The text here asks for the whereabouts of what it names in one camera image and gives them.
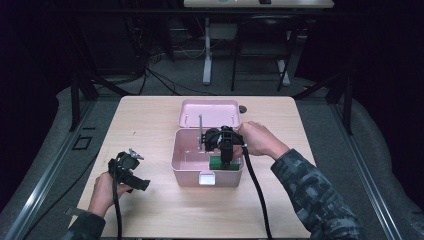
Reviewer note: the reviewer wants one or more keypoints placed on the black chair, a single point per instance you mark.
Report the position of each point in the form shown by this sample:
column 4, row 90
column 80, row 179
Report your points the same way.
column 260, row 33

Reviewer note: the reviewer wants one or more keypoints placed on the dark round table cap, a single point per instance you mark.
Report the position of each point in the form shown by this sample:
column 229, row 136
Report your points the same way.
column 242, row 109

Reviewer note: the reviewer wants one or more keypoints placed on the grey tape strip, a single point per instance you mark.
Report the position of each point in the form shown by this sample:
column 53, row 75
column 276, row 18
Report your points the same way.
column 71, row 211

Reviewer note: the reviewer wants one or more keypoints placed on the pink plastic storage box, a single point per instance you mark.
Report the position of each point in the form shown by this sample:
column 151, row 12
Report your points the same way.
column 186, row 160

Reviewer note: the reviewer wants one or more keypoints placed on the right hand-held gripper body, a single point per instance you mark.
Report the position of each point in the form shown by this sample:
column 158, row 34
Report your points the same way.
column 213, row 138

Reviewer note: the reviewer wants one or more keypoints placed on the person's left hand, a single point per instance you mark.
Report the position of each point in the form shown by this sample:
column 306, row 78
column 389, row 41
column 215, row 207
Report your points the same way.
column 101, row 196

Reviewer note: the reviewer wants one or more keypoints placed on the aluminium floor rail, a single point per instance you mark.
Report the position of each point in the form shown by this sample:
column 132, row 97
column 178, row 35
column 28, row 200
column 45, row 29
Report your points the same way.
column 43, row 186
column 370, row 186

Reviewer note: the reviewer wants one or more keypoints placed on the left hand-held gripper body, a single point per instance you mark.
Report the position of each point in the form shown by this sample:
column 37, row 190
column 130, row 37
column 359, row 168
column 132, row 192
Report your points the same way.
column 123, row 166

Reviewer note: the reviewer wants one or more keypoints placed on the white and green carton box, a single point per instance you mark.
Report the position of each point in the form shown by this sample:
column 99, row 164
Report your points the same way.
column 215, row 163

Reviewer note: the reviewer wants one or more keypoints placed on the black metal stand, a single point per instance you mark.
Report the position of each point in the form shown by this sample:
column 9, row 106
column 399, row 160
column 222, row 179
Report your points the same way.
column 76, row 100
column 346, row 100

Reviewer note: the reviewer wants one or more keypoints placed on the person's right hand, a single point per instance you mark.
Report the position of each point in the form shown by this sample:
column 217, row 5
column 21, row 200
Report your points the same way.
column 260, row 141

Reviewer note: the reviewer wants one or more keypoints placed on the white desk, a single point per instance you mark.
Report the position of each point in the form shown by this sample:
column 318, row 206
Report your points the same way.
column 207, row 50

